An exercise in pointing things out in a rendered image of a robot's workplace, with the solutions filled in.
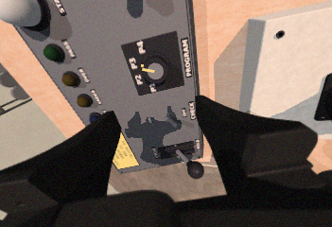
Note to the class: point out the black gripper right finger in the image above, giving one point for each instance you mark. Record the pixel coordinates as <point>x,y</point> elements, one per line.
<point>252,152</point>

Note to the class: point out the grey control console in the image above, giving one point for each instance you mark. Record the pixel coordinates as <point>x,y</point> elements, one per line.
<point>95,50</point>

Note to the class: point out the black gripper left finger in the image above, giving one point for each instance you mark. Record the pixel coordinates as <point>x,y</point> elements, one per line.
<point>33,192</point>

